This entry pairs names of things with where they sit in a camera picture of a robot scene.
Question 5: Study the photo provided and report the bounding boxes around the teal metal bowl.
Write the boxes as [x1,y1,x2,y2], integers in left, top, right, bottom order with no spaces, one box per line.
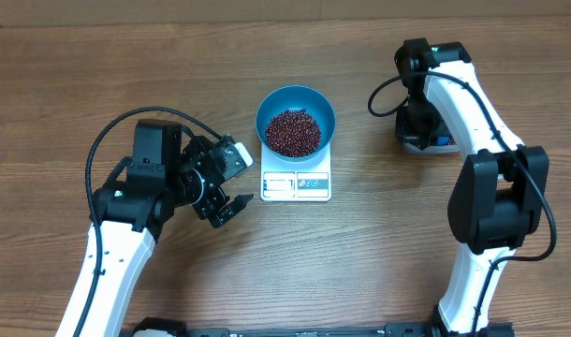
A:
[256,85,336,159]

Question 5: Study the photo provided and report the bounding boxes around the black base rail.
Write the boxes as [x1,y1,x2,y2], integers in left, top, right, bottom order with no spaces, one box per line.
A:
[118,317,515,337]

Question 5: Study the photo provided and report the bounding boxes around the red beans in bowl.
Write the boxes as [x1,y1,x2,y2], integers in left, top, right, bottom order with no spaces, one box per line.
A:
[265,110,322,157]

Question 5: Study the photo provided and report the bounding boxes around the clear plastic container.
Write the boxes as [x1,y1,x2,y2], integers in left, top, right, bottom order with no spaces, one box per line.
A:
[395,107,459,155]

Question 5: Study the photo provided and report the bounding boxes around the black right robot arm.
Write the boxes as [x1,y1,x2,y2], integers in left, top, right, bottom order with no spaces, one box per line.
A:
[394,38,549,336]

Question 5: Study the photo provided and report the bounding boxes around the blue plastic measuring scoop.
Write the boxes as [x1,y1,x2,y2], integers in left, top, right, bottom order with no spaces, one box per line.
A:
[436,136,450,146]

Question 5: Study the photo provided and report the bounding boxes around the white digital kitchen scale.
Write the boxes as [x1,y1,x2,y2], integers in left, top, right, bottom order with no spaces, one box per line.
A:
[260,143,332,202]

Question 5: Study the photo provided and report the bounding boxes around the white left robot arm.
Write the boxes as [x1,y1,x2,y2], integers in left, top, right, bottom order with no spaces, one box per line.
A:
[57,119,255,336]

